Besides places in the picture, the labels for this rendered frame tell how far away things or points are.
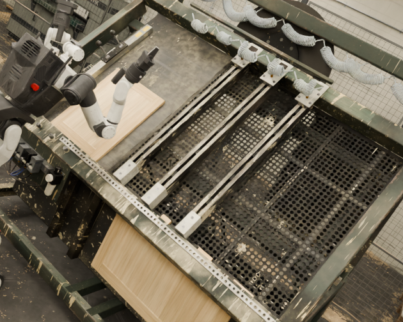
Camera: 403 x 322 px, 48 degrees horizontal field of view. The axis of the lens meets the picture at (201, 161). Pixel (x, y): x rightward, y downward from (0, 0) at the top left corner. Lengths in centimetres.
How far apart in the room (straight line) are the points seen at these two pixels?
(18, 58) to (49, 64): 15
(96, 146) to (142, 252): 67
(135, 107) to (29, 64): 77
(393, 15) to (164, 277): 554
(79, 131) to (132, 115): 33
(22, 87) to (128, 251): 111
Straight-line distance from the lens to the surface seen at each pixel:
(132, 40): 320
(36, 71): 232
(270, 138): 257
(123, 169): 253
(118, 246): 282
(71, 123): 289
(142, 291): 277
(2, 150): 249
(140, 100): 286
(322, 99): 269
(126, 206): 245
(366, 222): 238
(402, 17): 725
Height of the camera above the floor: 193
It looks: 17 degrees down
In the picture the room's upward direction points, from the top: 29 degrees clockwise
